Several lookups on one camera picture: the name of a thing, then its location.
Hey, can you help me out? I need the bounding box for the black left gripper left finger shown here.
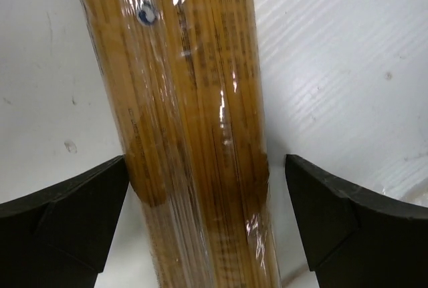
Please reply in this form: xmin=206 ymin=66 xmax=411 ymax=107
xmin=1 ymin=156 xmax=129 ymax=288

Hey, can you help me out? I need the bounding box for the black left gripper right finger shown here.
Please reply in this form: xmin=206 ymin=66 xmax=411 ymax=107
xmin=285 ymin=154 xmax=427 ymax=287

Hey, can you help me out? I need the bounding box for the blue-ended spaghetti bag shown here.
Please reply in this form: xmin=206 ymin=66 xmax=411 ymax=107
xmin=81 ymin=0 xmax=281 ymax=287

